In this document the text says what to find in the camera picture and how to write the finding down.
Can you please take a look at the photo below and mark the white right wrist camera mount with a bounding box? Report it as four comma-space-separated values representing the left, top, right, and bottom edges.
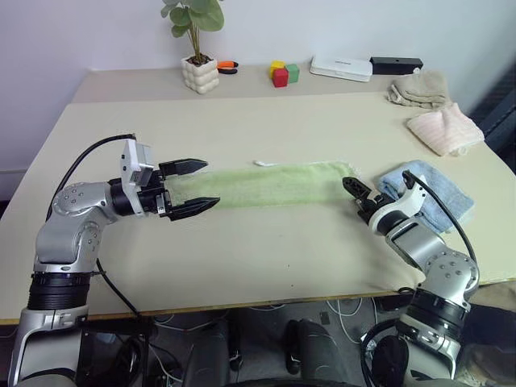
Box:
369, 174, 429, 236

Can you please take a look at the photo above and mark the dark rounded shape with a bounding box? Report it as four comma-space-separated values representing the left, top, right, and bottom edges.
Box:
283, 317, 344, 387

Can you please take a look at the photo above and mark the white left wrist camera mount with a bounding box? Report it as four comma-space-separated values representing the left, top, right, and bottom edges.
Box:
119, 139, 156, 217

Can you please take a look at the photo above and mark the flat white box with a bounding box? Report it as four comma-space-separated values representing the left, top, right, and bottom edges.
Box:
309, 55, 374, 84

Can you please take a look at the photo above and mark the green towel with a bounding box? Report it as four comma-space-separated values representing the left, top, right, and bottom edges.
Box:
167, 160, 360, 210

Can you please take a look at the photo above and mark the white cable under table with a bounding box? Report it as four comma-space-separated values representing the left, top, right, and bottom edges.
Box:
324, 297, 366, 345

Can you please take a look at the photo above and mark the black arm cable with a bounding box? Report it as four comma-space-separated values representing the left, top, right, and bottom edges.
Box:
47, 134, 142, 318
402, 169, 474, 263

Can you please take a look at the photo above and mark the green leafy plant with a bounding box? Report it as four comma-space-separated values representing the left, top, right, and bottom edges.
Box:
160, 0, 226, 65

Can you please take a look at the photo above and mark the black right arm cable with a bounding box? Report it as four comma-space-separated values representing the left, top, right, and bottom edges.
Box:
402, 169, 474, 263

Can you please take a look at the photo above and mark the pink towel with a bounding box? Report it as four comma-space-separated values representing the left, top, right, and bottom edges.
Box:
406, 102, 485, 158

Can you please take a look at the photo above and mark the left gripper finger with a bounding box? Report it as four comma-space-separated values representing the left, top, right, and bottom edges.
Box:
164, 196, 222, 223
158, 158, 210, 177

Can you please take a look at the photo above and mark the long black box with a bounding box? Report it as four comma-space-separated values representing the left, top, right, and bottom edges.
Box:
368, 56, 425, 77

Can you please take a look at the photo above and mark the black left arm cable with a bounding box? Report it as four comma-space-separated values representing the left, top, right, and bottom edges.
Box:
47, 134, 142, 318

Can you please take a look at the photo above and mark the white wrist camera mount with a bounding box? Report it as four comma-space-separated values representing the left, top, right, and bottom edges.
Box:
369, 174, 429, 236
119, 139, 156, 217

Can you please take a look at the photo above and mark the white bubble plant pot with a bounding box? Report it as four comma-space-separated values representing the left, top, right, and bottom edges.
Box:
180, 54, 221, 96

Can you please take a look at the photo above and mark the black office chair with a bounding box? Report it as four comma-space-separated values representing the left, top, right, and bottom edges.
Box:
468, 63, 516, 159

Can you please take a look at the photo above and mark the blue towel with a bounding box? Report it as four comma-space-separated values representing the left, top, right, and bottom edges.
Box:
377, 160, 476, 235

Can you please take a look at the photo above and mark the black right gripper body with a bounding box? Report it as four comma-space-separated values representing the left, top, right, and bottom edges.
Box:
370, 192, 398, 211

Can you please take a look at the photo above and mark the beige towel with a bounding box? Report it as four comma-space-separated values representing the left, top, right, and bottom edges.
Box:
386, 69, 451, 110

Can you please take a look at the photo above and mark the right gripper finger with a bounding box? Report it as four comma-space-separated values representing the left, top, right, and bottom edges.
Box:
354, 199, 374, 225
341, 176, 378, 201

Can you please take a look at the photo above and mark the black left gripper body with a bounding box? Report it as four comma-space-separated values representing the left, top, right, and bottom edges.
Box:
139, 170, 173, 219

